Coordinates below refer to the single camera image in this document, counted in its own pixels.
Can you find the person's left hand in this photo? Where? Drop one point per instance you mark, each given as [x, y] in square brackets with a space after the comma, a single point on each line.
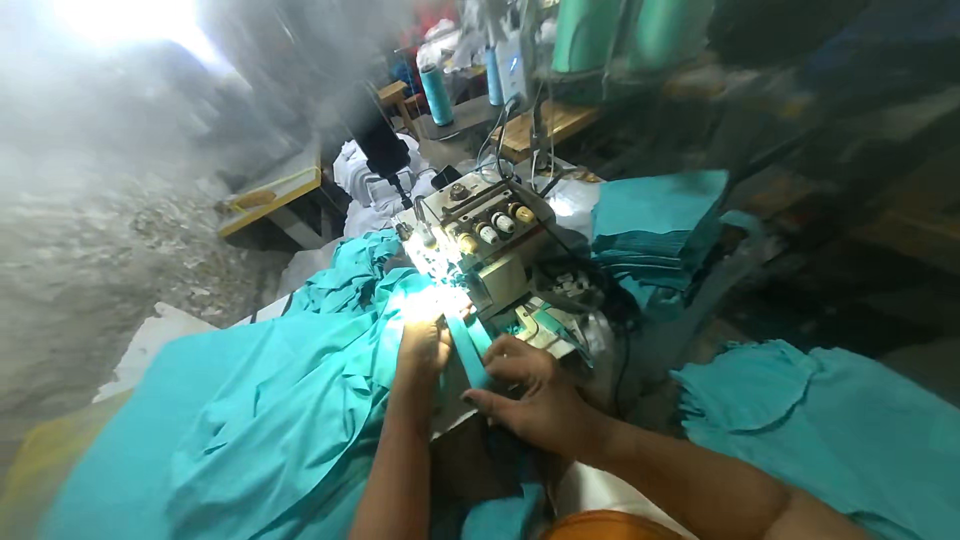
[421, 346]

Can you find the person's right hand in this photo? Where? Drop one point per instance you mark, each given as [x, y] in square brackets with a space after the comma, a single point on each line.
[551, 401]

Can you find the person's right fingers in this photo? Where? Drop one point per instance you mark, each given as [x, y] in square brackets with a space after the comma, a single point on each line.
[514, 370]

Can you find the person's right thumb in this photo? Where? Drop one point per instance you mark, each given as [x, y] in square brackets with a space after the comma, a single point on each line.
[491, 403]

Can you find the person's right index finger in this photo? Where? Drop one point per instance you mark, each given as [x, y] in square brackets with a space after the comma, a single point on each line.
[512, 348]

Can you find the person's left fingers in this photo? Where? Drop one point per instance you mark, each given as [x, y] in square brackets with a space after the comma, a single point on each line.
[444, 346]

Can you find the narrow teal fabric strip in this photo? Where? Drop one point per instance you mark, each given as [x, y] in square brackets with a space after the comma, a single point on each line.
[466, 349]

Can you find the large teal fabric garment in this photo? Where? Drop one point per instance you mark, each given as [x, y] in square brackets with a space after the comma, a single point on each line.
[285, 397]

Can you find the person's left forearm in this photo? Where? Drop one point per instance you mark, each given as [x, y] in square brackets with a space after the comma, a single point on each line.
[403, 457]

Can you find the person's right forearm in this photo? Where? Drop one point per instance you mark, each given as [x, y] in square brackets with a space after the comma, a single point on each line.
[697, 472]

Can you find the white overlock sewing machine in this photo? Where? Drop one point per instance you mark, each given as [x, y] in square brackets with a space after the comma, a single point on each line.
[491, 240]

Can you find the crumpled teal fabric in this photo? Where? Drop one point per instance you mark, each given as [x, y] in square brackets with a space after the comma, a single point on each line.
[349, 271]

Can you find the person's body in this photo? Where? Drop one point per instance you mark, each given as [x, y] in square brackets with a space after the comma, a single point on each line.
[611, 526]

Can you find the pile of white fabric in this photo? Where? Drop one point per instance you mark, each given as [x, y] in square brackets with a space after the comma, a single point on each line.
[371, 184]

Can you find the stack of teal fabric panels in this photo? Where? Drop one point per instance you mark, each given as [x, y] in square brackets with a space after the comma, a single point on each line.
[652, 229]

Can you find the black sewing machine lamp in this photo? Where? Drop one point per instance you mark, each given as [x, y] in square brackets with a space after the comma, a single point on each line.
[382, 146]

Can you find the wooden board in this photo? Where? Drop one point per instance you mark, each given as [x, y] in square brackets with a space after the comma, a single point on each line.
[544, 131]

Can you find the wooden table with yellow edge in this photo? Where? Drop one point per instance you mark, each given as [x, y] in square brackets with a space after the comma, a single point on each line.
[274, 199]

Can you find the wooden stool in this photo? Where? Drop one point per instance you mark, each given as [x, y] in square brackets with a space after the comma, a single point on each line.
[397, 101]

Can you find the teal thread cone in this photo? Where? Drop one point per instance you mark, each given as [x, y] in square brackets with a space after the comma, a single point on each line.
[436, 95]

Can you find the light blue thread cone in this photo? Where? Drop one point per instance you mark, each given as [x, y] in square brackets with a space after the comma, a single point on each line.
[493, 77]

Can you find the white electrical box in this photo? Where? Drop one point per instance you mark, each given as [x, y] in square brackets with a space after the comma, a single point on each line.
[512, 67]

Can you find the pile of teal cut pieces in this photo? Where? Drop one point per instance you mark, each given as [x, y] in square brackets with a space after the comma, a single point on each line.
[825, 420]

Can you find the large green thread cone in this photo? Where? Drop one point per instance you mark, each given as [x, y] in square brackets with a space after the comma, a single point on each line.
[664, 34]
[583, 36]

